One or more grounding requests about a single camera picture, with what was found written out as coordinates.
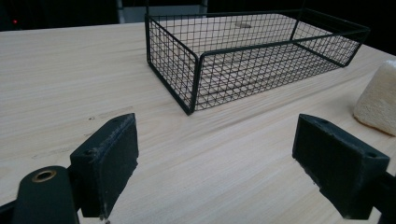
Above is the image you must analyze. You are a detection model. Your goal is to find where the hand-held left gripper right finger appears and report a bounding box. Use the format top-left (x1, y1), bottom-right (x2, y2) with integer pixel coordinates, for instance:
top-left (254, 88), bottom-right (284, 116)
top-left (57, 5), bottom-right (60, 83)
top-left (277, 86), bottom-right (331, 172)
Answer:
top-left (291, 113), bottom-right (391, 220)

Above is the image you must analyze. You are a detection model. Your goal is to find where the black wire mesh basket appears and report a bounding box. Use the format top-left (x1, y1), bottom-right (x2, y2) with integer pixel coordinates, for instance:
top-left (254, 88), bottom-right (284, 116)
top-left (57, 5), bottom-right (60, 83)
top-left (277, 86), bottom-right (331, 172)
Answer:
top-left (144, 7), bottom-right (372, 117)

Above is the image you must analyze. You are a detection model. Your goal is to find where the beige sponge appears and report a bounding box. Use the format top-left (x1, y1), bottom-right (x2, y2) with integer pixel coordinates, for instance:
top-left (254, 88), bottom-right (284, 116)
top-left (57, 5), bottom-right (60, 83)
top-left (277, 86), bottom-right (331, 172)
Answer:
top-left (353, 59), bottom-right (396, 137)

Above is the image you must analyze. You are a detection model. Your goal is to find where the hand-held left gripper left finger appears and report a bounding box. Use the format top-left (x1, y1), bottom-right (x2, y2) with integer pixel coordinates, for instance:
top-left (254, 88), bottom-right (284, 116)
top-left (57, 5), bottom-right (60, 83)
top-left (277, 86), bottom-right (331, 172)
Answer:
top-left (68, 112), bottom-right (140, 219)

